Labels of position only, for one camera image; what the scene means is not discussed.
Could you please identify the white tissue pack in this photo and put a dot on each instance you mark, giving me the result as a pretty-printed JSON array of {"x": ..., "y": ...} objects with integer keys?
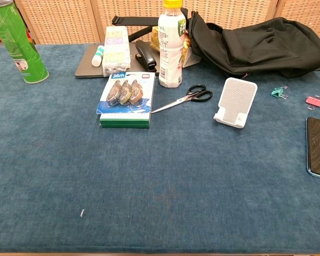
[{"x": 116, "y": 50}]

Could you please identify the white green glue stick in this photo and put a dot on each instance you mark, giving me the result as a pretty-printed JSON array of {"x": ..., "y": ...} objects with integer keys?
[{"x": 97, "y": 56}]

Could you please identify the binder clips package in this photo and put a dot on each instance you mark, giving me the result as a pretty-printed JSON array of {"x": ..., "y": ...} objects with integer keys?
[{"x": 126, "y": 93}]

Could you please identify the wicker folding screen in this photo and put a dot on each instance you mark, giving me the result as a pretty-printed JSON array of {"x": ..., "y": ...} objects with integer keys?
[{"x": 69, "y": 21}]

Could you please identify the gold snack bag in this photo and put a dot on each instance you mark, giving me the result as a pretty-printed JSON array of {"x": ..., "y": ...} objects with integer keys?
[{"x": 154, "y": 40}]

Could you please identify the pink binder clip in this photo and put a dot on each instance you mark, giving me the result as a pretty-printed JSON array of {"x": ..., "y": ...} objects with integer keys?
[{"x": 314, "y": 101}]

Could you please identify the blue table cloth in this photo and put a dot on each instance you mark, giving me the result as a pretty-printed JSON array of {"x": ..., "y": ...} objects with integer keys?
[{"x": 160, "y": 173}]

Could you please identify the green chips can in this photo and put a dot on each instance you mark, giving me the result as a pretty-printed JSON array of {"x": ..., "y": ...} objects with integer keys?
[{"x": 18, "y": 48}]

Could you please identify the white phone stand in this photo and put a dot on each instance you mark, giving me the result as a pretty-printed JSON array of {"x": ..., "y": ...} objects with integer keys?
[{"x": 236, "y": 104}]

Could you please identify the small white paper scrap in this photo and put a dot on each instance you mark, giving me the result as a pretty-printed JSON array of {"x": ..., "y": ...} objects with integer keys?
[{"x": 82, "y": 213}]

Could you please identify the teal binder clip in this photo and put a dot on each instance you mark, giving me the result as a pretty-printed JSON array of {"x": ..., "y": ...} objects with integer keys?
[{"x": 277, "y": 92}]

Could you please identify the white bottle yellow cap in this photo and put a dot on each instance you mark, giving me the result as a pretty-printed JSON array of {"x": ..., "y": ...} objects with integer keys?
[{"x": 171, "y": 53}]

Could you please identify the black backpack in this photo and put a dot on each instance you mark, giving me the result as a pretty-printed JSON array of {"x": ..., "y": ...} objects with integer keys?
[{"x": 256, "y": 48}]

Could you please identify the grey laptop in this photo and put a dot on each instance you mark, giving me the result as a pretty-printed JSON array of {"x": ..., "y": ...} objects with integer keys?
[{"x": 88, "y": 65}]

